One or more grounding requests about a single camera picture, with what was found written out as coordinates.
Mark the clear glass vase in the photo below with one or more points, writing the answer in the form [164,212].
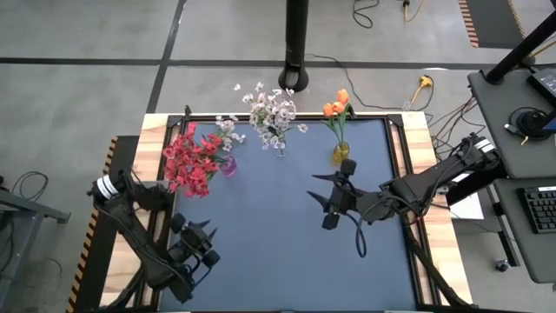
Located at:
[279,150]

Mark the yellow glass vase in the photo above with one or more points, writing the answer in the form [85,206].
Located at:
[341,153]

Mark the black laptop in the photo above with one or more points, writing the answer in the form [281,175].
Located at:
[545,84]

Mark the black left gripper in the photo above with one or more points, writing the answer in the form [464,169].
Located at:
[195,243]

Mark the black metal table frame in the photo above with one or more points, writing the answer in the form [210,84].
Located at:
[317,117]

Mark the black diagonal frame strut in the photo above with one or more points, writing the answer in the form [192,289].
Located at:
[438,274]
[123,289]

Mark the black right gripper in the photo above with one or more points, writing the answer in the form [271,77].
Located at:
[345,197]

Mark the white paper sheet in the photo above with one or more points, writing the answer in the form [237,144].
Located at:
[469,208]

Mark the black round post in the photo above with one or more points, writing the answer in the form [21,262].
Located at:
[295,43]

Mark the black keyboard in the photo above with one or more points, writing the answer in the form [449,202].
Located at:
[538,211]

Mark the grey desk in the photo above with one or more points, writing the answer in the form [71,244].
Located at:
[499,100]
[534,252]

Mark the black desk leg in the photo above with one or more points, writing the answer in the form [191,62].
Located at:
[509,243]

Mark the black caster wheel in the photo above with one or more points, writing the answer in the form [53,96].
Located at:
[501,265]

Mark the orange artificial tulip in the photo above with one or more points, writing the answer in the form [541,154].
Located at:
[338,107]
[328,109]
[343,95]

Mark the black round stand base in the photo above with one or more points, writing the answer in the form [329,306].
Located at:
[532,126]

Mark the black hazard-edged floor mat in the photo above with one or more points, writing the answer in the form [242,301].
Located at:
[491,21]
[93,269]

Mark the purple glass vase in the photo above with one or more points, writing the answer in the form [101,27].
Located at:
[229,165]

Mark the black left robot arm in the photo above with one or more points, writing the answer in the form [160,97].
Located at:
[139,235]

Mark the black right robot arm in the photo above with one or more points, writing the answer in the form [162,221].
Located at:
[434,178]

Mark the yellow power plug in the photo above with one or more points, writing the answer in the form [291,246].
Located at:
[425,81]

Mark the black diagonal pole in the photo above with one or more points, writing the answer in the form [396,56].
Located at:
[521,48]

